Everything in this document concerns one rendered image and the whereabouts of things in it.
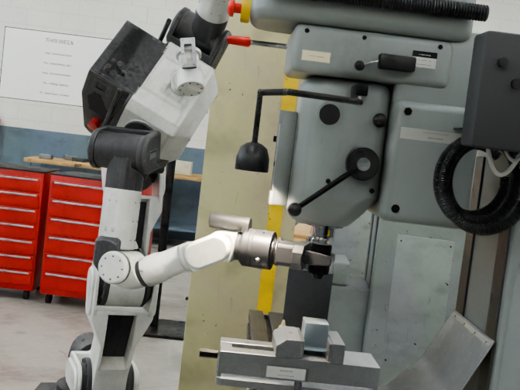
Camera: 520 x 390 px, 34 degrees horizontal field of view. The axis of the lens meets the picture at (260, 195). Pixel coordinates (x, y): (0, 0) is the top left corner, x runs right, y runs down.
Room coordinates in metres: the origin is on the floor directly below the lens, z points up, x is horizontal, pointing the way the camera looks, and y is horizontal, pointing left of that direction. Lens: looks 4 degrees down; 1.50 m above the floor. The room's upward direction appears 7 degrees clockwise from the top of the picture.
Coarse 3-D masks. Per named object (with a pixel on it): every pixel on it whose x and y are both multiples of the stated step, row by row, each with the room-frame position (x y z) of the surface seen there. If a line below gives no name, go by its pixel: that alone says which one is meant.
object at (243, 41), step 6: (228, 36) 1.97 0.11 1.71; (234, 36) 1.97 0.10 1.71; (240, 36) 1.97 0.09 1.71; (228, 42) 1.97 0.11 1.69; (234, 42) 1.97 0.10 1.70; (240, 42) 1.97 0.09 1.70; (246, 42) 1.97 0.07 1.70; (252, 42) 1.97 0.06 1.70; (258, 42) 1.97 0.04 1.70; (264, 42) 1.97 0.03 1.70; (270, 42) 1.98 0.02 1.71; (282, 48) 1.98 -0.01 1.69
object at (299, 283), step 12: (288, 276) 2.23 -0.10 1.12; (300, 276) 2.23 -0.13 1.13; (312, 276) 2.23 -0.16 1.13; (324, 276) 2.22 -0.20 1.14; (288, 288) 2.23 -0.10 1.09; (300, 288) 2.23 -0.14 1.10; (312, 288) 2.23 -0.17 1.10; (324, 288) 2.22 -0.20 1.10; (288, 300) 2.23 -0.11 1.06; (300, 300) 2.23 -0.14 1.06; (312, 300) 2.23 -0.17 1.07; (324, 300) 2.22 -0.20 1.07; (288, 312) 2.23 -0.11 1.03; (300, 312) 2.23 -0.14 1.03; (312, 312) 2.23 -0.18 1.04; (324, 312) 2.22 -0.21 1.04; (288, 324) 2.23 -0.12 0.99; (300, 324) 2.23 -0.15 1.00
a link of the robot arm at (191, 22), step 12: (192, 12) 2.30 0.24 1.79; (180, 24) 2.27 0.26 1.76; (192, 24) 2.27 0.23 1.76; (204, 24) 2.23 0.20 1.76; (216, 24) 2.22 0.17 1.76; (180, 36) 2.28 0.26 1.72; (192, 36) 2.27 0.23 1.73; (204, 36) 2.25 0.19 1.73; (216, 36) 2.26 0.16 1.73; (204, 48) 2.28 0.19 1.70
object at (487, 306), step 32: (480, 160) 2.02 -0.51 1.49; (480, 192) 1.99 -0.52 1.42; (480, 256) 1.93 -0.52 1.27; (512, 256) 1.74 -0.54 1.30; (480, 288) 1.90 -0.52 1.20; (512, 288) 1.74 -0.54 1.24; (480, 320) 1.87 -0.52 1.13; (512, 320) 1.73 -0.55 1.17; (512, 352) 1.72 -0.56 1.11; (480, 384) 1.80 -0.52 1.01; (512, 384) 1.72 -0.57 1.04
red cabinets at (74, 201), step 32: (0, 192) 6.38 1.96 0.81; (32, 192) 6.40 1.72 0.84; (64, 192) 6.35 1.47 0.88; (96, 192) 6.32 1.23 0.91; (0, 224) 6.39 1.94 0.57; (32, 224) 6.40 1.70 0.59; (64, 224) 6.34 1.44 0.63; (96, 224) 6.31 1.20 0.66; (0, 256) 6.39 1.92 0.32; (32, 256) 6.39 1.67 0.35; (64, 256) 6.34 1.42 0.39; (32, 288) 6.40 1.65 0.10; (64, 288) 6.34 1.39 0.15
